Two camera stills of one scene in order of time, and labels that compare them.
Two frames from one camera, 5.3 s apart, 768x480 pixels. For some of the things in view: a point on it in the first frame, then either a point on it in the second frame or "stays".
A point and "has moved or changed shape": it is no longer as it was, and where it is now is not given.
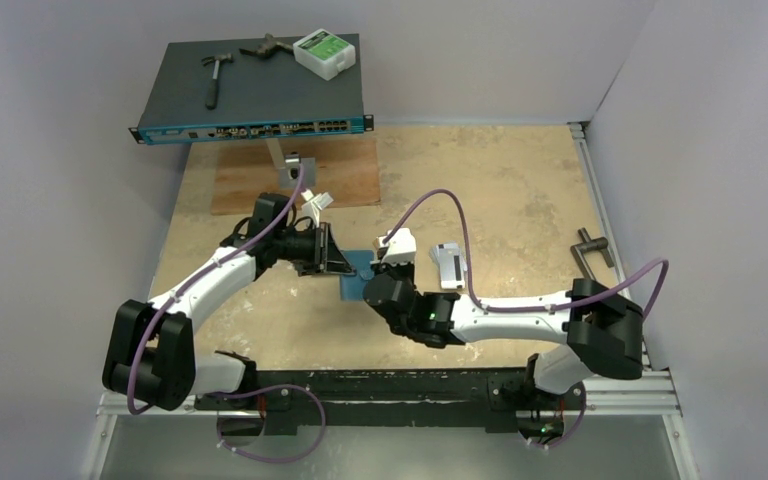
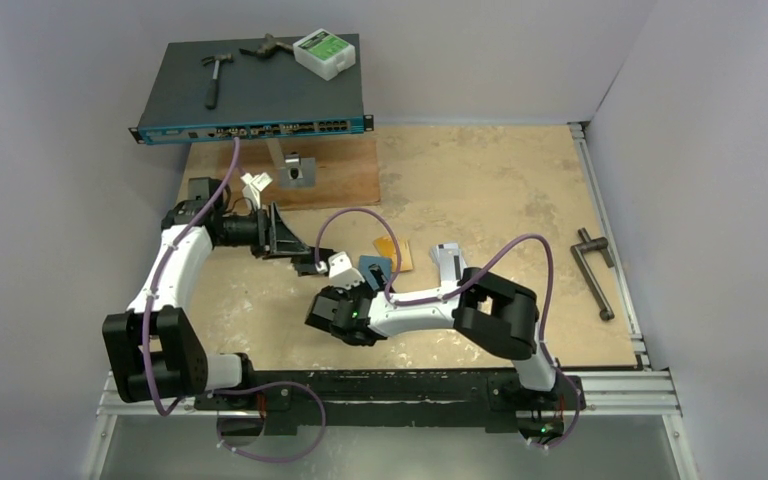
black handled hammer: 213,91 stays
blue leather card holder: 352,286 has moved or changed shape
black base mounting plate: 402,401 stays
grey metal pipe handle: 588,243 stays
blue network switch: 256,98 stays
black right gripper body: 376,289 -> 367,281
